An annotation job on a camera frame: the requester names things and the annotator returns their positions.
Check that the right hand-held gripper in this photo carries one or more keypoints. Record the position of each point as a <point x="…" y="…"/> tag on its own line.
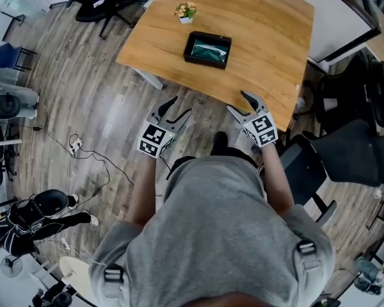
<point x="262" y="128"/>

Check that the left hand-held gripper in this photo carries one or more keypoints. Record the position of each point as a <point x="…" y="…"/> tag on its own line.
<point x="153" y="134"/>

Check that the green tissue pack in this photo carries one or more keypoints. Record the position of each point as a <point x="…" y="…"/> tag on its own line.
<point x="208" y="51"/>

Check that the person's left forearm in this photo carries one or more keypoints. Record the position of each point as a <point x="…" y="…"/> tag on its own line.
<point x="142" y="190"/>

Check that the person's right forearm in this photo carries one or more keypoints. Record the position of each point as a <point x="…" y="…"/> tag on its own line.
<point x="276" y="177"/>

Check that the black tissue box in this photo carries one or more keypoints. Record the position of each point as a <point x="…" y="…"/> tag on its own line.
<point x="187" y="51"/>

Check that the white table leg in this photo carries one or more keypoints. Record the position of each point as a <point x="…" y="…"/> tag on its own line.
<point x="150" y="80"/>

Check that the person's black shoe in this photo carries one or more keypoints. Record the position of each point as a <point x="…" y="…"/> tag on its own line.
<point x="220" y="142"/>

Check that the person's black trousers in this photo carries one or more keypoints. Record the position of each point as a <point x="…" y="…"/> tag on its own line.
<point x="182" y="165"/>

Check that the white power strip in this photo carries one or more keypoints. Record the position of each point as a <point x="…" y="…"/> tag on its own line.
<point x="65" y="244"/>
<point x="75" y="145"/>

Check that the small potted flower plant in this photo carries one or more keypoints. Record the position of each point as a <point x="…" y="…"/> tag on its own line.
<point x="185" y="11"/>

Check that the dark grey office chair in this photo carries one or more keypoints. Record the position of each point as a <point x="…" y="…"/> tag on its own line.
<point x="352" y="152"/>

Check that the person's grey shirt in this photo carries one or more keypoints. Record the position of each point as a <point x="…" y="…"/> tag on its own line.
<point x="211" y="235"/>

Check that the blue chair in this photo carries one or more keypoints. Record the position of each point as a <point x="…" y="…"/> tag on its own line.
<point x="8" y="55"/>

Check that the round cream table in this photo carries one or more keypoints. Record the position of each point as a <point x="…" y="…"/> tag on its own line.
<point x="73" y="273"/>

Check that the black standing fan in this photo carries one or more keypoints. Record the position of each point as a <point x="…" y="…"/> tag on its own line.
<point x="11" y="266"/>

